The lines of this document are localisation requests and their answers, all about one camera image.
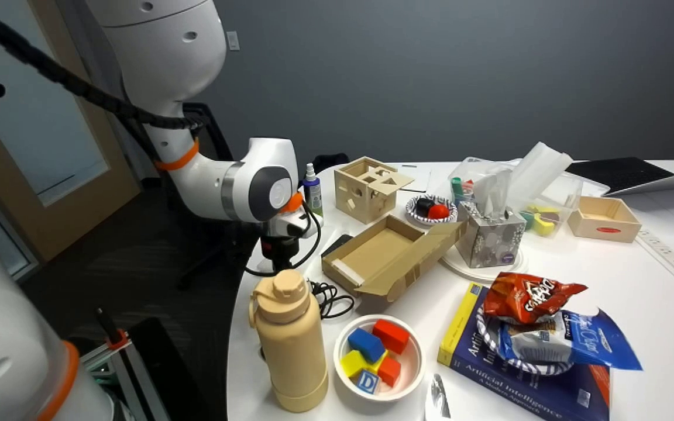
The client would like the wooden door with glass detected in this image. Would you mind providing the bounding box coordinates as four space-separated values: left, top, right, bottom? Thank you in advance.
0 0 142 264

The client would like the wooden tray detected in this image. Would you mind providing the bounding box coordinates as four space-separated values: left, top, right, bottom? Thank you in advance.
567 195 643 244

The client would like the beige water bottle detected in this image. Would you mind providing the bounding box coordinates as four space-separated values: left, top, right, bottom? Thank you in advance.
248 268 329 413

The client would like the open cardboard box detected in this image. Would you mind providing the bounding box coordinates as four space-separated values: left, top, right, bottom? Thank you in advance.
321 213 468 304

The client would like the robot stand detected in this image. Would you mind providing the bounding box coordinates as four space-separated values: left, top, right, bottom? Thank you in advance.
77 306 203 421

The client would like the clear plastic container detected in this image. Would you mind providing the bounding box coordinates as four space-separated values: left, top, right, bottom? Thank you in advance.
448 156 584 239

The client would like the yellow block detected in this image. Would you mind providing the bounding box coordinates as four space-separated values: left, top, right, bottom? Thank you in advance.
339 349 390 379

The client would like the white paper sheet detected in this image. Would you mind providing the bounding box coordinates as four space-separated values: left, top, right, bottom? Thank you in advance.
397 163 432 194

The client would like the small orange-red block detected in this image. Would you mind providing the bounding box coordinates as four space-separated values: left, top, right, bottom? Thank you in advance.
377 355 403 388

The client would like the white power strip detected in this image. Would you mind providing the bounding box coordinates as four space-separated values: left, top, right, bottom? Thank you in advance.
635 229 674 289

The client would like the blue chip bag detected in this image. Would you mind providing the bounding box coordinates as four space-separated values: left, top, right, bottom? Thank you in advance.
499 308 644 372

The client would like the yellow toy piece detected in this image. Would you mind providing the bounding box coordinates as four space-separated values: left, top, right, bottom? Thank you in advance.
531 205 561 237

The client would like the blue and yellow book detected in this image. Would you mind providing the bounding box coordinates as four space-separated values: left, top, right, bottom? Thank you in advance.
437 282 612 421

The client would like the patterned tissue box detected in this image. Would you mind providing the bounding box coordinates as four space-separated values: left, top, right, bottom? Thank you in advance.
455 168 527 269

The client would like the white plastic bag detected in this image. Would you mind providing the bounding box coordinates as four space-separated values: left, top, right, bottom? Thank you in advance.
505 142 574 206

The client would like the white wrapper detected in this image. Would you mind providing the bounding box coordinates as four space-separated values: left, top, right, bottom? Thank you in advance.
424 372 453 421

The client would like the wooden shape sorter box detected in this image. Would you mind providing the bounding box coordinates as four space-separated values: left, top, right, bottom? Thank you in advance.
333 156 415 225

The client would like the small spray bottle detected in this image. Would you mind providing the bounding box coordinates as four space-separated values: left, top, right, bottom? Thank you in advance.
302 162 324 230

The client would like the white plate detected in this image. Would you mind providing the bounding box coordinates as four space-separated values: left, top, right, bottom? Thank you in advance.
439 244 528 283

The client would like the patterned paper plate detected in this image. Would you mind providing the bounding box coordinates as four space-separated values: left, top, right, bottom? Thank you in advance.
405 194 459 226

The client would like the flat black device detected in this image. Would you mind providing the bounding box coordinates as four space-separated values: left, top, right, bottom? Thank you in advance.
320 233 355 258

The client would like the laptop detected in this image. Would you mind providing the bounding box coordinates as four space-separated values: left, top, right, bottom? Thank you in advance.
565 156 674 197

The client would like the red chip bag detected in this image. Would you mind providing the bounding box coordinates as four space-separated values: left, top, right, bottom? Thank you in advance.
483 272 589 326

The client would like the black cable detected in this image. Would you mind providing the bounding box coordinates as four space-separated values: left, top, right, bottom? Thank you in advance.
307 279 356 320

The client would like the blue letter block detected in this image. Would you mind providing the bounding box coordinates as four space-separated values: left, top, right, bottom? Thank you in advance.
355 369 381 396

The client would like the patterned paper bowl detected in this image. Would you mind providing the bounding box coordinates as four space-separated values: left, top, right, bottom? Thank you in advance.
476 306 575 376

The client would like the white bowl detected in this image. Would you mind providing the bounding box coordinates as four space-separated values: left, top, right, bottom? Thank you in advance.
333 314 427 403

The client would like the red block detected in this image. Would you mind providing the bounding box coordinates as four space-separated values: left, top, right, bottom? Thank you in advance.
372 319 411 356

